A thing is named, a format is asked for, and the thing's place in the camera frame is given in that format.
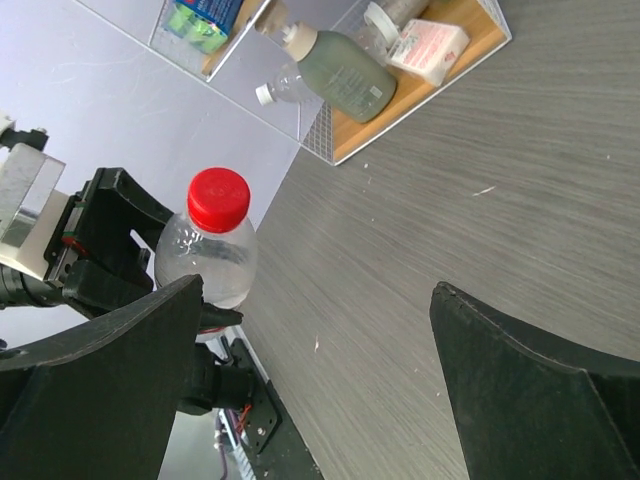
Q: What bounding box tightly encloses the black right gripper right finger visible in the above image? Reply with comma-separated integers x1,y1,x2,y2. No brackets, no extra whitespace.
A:
429,282,639,479

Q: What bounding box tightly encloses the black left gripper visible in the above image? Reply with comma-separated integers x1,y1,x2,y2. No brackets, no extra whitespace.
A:
1,167,243,330

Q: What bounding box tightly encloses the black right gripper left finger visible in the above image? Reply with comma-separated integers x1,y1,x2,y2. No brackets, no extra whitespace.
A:
0,273,205,480

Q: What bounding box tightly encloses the red bottle cap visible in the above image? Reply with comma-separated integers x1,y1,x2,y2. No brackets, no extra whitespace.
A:
187,167,251,234

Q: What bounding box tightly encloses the clear bottle red label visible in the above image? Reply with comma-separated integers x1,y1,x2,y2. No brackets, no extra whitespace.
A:
154,197,257,341

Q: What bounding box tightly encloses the clear bottle white cap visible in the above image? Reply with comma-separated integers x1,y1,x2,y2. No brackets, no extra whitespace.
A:
255,62,318,106

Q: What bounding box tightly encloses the green soap dispenser bottle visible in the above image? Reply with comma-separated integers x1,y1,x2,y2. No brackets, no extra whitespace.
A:
282,22,397,124

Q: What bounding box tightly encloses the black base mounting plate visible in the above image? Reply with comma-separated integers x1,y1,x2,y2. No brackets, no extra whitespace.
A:
221,338,323,480

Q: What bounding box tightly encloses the blue green sponge pack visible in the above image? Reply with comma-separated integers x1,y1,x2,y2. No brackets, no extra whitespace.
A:
165,0,243,54

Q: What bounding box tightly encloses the clear jar white lid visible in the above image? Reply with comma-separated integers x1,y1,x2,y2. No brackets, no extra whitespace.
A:
363,0,430,48

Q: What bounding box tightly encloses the pink white small packet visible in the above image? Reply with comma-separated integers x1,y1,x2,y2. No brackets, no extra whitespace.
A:
386,19,471,87

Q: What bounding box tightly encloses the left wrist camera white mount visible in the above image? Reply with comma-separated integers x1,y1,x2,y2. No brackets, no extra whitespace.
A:
1,113,69,280

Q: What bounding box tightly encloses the white slotted cable duct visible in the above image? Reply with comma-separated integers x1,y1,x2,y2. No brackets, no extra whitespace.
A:
214,409,256,480

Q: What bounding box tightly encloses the white wire shelf rack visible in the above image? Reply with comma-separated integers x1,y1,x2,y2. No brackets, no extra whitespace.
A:
87,1,512,165

